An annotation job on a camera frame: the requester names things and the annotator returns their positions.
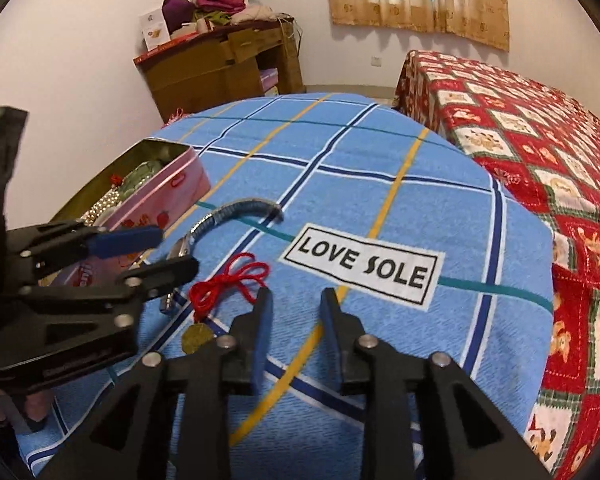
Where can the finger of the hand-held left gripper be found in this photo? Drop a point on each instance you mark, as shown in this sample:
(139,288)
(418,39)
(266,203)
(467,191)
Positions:
(125,242)
(165,272)

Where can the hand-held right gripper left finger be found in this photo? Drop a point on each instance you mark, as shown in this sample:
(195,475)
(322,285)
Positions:
(262,325)

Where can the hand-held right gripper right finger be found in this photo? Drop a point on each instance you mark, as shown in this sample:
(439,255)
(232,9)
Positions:
(330,325)

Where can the pink tin box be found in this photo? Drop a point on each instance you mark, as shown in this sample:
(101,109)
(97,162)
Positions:
(180,180)

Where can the silver wristwatch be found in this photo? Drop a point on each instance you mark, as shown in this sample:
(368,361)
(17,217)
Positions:
(240,205)

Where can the person's left hand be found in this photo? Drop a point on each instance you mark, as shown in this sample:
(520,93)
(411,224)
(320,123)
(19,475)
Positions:
(35,405)

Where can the red fringed cloth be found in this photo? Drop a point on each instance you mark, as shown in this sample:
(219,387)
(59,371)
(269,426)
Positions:
(176,117)

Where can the blue plaid blanket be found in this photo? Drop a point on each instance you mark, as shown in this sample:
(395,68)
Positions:
(355,160)

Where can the brown wooden cabinet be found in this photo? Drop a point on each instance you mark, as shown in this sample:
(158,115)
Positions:
(195,75)

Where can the white card box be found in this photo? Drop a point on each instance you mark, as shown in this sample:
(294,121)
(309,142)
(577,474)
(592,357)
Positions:
(154,30)

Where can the lilac box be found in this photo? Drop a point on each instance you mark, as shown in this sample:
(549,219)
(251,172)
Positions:
(269,81)

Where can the pile of clothes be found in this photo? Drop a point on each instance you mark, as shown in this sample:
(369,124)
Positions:
(180,7)

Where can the red patchwork quilt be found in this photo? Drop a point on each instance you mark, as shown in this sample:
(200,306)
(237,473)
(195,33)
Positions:
(530,135)

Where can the white wall socket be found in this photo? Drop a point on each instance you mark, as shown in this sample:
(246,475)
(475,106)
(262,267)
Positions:
(376,61)

